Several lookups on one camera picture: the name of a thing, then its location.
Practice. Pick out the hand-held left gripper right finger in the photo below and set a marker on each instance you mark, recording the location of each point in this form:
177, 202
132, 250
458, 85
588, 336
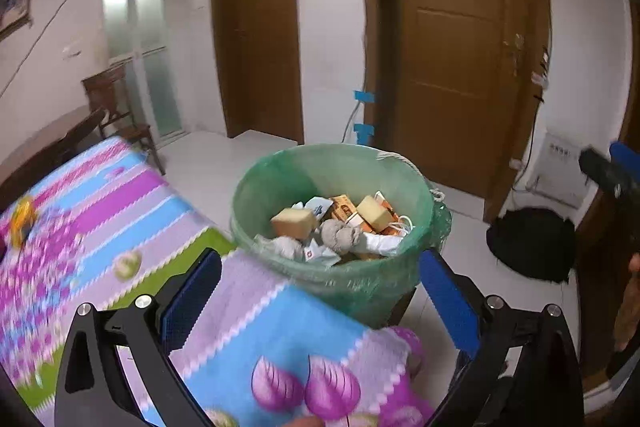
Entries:
447, 294

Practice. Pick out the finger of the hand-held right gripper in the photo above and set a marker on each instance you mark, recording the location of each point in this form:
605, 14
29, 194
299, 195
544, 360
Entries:
605, 174

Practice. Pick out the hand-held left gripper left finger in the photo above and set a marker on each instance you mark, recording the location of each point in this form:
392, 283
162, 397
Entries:
197, 287

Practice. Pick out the white face mask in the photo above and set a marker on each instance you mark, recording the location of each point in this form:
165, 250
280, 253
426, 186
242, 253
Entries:
387, 244

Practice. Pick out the green lined trash bin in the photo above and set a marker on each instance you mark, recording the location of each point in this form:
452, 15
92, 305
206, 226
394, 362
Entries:
350, 292

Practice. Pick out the yellow sponge block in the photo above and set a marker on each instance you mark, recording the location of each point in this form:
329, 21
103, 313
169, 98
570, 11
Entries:
375, 212
295, 222

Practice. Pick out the grey socks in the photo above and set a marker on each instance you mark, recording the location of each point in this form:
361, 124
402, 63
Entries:
340, 234

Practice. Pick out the person's right forearm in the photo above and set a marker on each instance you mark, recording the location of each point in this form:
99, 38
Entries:
627, 314

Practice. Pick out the person's left hand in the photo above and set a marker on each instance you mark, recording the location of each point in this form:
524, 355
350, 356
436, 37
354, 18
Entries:
306, 422

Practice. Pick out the floral striped tablecloth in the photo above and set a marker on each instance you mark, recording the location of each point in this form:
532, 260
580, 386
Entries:
280, 322

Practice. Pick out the black bag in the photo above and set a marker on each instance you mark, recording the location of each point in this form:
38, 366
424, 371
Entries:
530, 247

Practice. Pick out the blue tape strip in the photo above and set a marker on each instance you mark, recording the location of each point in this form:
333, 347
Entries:
364, 96
363, 133

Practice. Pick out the yellow translucent wrapper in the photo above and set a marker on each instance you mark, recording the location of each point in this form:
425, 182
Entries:
22, 222

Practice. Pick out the brown panelled entrance door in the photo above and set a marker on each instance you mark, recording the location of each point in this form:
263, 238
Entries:
450, 57

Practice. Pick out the round wooden dining table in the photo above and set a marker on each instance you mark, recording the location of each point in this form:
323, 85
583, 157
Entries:
45, 147

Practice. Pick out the wooden chair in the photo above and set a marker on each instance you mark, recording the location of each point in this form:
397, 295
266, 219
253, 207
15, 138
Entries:
107, 87

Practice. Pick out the brown wooden door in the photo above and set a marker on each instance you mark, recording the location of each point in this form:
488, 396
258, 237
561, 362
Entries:
260, 32

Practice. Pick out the frosted glass door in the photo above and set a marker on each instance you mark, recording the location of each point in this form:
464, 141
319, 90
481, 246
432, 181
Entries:
145, 7

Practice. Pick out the white wall box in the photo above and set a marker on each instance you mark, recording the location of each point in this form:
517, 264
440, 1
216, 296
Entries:
560, 177

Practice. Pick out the white wall outlet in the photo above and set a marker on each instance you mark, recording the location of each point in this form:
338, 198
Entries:
71, 53

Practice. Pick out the white light switch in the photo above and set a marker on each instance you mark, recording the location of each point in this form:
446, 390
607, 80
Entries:
199, 4

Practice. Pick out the framed wall picture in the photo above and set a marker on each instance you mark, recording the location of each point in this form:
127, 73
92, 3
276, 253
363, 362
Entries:
15, 4

